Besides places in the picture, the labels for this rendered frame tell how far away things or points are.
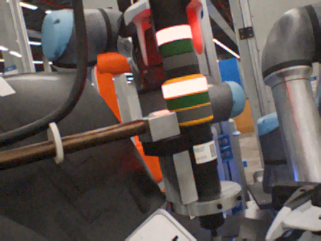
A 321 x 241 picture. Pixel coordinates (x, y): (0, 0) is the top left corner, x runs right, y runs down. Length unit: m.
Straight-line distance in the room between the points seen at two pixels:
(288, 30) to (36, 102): 0.50
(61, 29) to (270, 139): 0.65
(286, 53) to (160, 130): 0.45
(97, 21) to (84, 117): 0.53
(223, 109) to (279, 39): 0.18
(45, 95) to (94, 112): 0.06
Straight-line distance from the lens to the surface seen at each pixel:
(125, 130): 0.31
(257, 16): 2.22
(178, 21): 0.34
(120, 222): 0.32
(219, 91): 0.68
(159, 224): 0.33
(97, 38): 0.89
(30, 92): 0.41
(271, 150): 1.09
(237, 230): 0.53
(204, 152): 0.34
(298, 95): 0.71
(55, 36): 0.86
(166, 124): 0.32
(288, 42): 0.73
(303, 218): 0.50
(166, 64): 0.34
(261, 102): 2.20
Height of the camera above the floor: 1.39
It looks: 3 degrees down
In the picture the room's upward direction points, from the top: 12 degrees counter-clockwise
